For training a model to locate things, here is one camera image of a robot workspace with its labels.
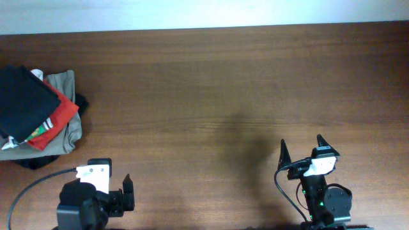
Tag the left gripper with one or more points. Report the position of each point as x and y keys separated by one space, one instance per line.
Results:
x=119 y=199

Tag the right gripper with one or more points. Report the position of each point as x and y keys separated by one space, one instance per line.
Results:
x=284 y=158

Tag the dark green t-shirt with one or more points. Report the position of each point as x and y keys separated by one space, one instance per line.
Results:
x=24 y=102

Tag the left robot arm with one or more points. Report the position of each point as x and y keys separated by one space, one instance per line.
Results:
x=87 y=203

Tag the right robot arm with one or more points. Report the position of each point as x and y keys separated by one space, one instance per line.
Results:
x=328 y=205

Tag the beige folded t-shirt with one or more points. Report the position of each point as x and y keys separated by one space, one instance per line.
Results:
x=63 y=143

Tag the black folded garment bottom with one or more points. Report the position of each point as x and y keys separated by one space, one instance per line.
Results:
x=36 y=163

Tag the red folded t-shirt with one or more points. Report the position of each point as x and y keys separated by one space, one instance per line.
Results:
x=59 y=118

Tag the white t-shirt with print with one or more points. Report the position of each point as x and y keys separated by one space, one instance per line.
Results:
x=32 y=127

